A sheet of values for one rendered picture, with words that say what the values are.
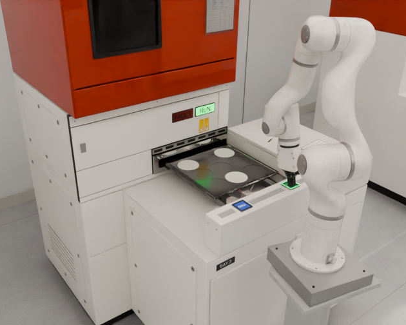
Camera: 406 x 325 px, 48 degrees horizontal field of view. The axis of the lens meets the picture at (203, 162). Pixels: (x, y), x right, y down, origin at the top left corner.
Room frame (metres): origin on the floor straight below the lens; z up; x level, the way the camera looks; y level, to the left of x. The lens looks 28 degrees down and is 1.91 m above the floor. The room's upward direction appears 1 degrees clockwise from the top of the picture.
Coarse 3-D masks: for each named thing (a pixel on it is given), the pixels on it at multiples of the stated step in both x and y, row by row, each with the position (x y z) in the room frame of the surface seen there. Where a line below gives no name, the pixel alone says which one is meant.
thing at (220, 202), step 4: (180, 176) 1.87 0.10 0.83; (184, 180) 1.85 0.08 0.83; (192, 184) 1.80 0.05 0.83; (196, 188) 1.78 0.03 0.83; (200, 192) 1.75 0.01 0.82; (208, 196) 1.71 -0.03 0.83; (212, 200) 1.68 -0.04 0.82; (216, 200) 1.66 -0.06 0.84; (220, 200) 1.65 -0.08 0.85; (220, 204) 1.64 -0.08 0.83; (224, 204) 1.62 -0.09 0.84
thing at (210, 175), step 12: (192, 156) 1.95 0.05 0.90; (204, 156) 1.95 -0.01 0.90; (216, 156) 1.95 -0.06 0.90; (240, 156) 1.96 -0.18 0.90; (204, 168) 1.83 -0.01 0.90; (216, 168) 1.84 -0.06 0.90; (228, 168) 1.84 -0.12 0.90; (240, 168) 1.84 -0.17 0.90; (252, 168) 1.84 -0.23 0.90; (264, 168) 1.84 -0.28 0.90; (204, 180) 1.73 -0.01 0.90; (216, 180) 1.73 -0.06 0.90; (252, 180) 1.73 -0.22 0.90; (216, 192) 1.63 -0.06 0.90
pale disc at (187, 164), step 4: (188, 160) 1.91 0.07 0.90; (180, 164) 1.86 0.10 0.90; (184, 164) 1.87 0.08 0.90; (188, 164) 1.87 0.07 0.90; (192, 164) 1.87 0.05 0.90; (196, 164) 1.87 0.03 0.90; (180, 168) 1.83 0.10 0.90; (184, 168) 1.83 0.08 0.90; (188, 168) 1.83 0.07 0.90; (192, 168) 1.83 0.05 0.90
